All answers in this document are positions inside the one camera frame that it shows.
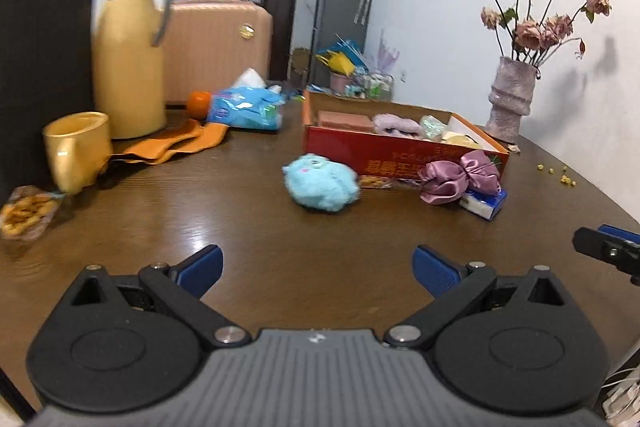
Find dried pink flowers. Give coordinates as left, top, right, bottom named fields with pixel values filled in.
left=480, top=0, right=612, bottom=69

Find blue fluffy plush toy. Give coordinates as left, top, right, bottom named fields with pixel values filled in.
left=282, top=154, right=360, bottom=212

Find pinkish ceramic vase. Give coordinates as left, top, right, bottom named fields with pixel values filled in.
left=485, top=56, right=539, bottom=144

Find yellow thermos jug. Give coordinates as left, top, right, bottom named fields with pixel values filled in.
left=92, top=0, right=172, bottom=140

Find orange cloth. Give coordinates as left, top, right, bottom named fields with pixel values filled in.
left=111, top=119, right=229, bottom=166

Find blue tissue packet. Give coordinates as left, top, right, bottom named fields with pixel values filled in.
left=206, top=68, right=285, bottom=131

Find yellow crumbs on table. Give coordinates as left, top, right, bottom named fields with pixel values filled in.
left=536, top=164, right=577, bottom=187

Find black paper bag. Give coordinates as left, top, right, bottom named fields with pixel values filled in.
left=1, top=0, right=94, bottom=200

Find orange fruit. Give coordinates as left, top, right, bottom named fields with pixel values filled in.
left=186, top=91, right=213, bottom=121

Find pale green soft pouch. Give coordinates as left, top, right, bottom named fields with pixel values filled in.
left=420, top=115, right=448, bottom=142

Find pink ribbed suitcase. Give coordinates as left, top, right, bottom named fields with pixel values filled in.
left=163, top=0, right=272, bottom=105

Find pink satin bow scrunchie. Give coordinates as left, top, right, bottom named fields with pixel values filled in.
left=418, top=150, right=501, bottom=205

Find yellow mug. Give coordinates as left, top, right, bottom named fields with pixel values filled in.
left=43, top=112, right=113, bottom=195

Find blue handkerchief tissue pack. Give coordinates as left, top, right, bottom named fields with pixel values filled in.
left=459, top=188, right=508, bottom=221

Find snack bag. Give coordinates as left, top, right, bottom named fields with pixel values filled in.
left=1, top=185, right=64, bottom=242

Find grey refrigerator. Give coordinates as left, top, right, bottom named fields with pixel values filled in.
left=308, top=0, right=371, bottom=87

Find lilac towel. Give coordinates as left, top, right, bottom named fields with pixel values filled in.
left=372, top=114, right=424, bottom=139

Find red cardboard box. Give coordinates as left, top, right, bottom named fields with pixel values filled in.
left=302, top=90, right=510, bottom=179

